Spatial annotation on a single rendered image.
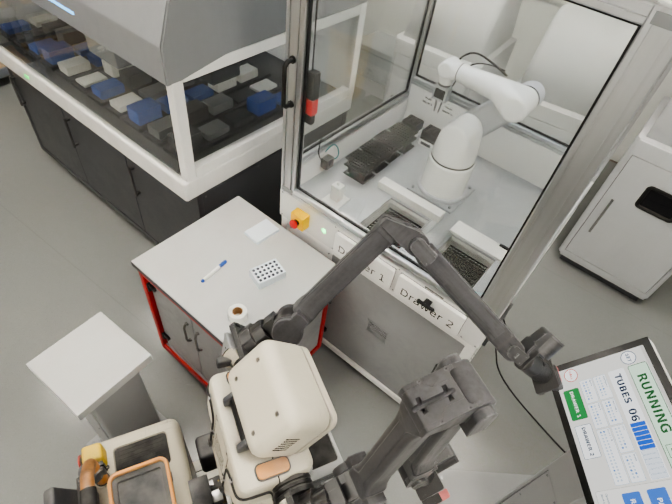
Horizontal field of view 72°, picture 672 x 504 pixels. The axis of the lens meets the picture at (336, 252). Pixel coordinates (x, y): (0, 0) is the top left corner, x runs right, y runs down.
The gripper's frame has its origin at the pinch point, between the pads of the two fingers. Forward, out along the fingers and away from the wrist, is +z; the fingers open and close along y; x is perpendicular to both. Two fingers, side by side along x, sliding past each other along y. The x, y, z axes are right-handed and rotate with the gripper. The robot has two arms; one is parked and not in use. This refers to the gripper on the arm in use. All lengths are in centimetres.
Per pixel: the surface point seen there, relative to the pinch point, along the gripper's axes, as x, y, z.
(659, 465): -13.2, -20.9, 15.2
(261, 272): 82, 58, -50
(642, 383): -17.6, 0.0, 15.4
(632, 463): -7.3, -19.2, 15.2
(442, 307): 29.0, 38.4, -4.9
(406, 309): 48, 49, 0
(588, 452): 2.4, -14.2, 15.0
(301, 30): 10, 87, -97
